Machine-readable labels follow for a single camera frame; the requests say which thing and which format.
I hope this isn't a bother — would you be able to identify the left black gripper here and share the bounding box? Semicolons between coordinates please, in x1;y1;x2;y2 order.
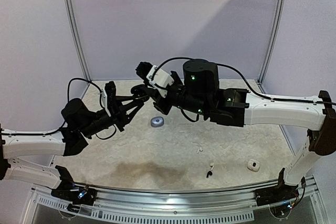
79;95;144;138

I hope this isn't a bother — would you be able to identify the purple earbud charging case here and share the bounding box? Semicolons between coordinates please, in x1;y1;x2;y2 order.
150;116;164;127

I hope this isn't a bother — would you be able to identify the black earbud charging case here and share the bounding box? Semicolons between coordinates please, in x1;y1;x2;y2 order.
130;84;150;102

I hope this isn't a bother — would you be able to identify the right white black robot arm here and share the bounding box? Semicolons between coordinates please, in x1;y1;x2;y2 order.
146;58;335;206

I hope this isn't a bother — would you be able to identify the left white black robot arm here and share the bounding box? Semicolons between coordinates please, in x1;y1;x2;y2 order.
1;94;149;206

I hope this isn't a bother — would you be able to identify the white earbud charging case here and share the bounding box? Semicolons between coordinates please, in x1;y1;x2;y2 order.
247;159;260;172

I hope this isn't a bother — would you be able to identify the black stem earbud left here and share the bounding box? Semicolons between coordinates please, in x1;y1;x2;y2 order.
206;170;213;179

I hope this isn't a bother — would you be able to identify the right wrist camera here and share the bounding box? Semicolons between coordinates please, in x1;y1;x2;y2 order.
135;62;174;98

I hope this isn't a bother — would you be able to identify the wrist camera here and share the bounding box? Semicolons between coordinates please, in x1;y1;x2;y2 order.
101;81;116;117
135;62;174;98

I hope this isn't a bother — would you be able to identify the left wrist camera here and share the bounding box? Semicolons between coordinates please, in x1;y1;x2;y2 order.
101;81;116;117

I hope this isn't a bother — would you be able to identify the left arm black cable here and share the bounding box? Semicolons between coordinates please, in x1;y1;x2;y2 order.
0;77;118;141

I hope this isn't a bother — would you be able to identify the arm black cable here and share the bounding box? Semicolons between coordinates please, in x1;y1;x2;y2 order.
154;56;336;122
0;77;118;141

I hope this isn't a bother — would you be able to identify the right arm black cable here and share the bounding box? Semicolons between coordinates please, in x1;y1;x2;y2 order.
154;56;336;122

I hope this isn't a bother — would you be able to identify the right aluminium frame post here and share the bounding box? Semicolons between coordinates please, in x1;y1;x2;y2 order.
257;0;285;85

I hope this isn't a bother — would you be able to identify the aluminium frame post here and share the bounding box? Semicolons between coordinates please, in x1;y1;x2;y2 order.
64;0;92;81
257;0;285;85

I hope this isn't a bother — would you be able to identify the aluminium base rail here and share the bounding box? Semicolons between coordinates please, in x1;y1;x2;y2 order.
24;176;328;223

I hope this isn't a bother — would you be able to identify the left aluminium frame post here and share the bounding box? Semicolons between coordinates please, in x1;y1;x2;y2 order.
64;0;92;81

